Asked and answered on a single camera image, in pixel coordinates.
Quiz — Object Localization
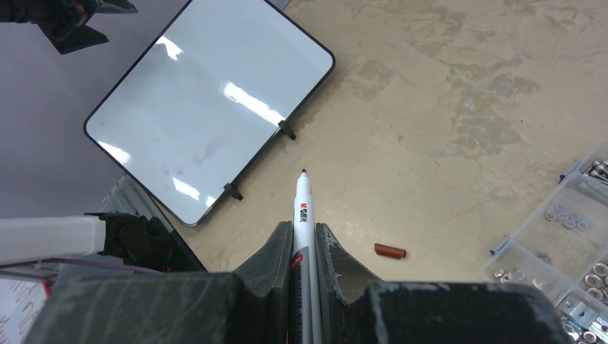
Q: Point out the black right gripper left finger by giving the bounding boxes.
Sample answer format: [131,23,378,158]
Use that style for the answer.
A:
[232,221,293,343]

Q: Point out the red marker cap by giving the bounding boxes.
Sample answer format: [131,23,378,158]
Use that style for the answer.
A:
[374,243,407,259]

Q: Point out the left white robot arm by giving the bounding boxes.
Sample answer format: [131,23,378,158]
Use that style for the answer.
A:
[1,1,205,282]

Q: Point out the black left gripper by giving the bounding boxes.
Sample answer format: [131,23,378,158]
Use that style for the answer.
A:
[1,0,138,54]

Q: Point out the white whiteboard black frame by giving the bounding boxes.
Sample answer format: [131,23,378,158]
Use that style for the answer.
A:
[84,1,336,226]

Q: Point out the white marker pen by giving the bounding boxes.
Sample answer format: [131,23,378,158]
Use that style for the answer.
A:
[288,169,323,343]

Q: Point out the clear plastic screw organizer box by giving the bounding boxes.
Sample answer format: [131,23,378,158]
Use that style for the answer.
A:
[483,143,607,343]

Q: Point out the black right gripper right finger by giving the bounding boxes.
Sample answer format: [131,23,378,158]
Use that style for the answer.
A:
[315,223,380,343]

